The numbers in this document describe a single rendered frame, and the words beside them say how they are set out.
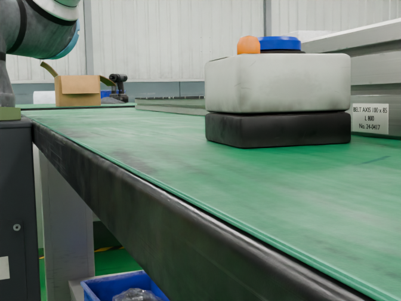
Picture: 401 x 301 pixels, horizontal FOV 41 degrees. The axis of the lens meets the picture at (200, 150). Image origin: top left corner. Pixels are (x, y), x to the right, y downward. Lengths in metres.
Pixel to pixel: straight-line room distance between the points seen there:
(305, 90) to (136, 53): 11.57
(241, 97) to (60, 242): 1.53
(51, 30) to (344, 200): 0.96
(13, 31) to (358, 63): 0.75
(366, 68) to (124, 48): 11.47
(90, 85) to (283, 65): 2.35
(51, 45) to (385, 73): 0.82
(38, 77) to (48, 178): 9.76
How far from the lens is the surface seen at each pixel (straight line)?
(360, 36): 0.44
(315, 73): 0.36
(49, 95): 5.32
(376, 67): 0.42
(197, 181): 0.21
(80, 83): 2.67
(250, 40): 0.34
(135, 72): 11.83
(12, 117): 0.99
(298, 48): 0.38
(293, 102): 0.35
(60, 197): 1.80
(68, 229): 1.82
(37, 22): 1.09
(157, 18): 12.12
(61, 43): 1.13
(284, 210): 0.16
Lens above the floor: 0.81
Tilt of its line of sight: 6 degrees down
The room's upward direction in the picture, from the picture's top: 1 degrees counter-clockwise
